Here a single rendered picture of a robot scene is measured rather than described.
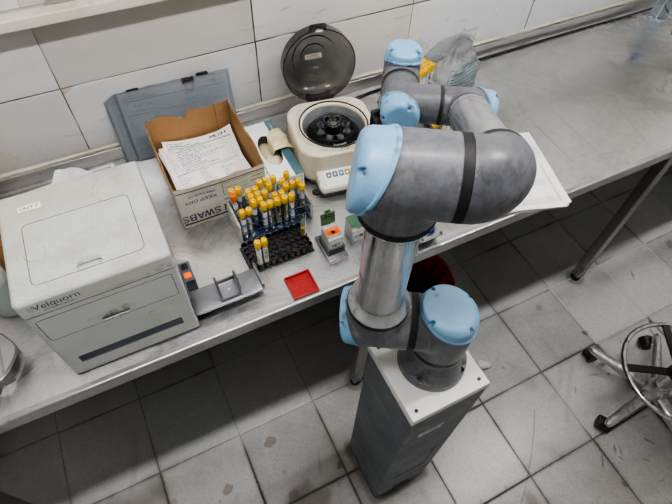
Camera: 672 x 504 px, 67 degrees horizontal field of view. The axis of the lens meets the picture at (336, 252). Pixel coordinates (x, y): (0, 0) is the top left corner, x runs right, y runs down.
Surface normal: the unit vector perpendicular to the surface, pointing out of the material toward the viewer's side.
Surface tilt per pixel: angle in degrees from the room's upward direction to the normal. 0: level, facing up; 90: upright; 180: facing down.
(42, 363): 0
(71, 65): 90
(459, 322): 7
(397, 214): 93
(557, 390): 0
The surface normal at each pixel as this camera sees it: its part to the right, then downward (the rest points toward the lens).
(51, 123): 0.44, 0.74
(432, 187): -0.07, 0.36
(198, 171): 0.04, -0.58
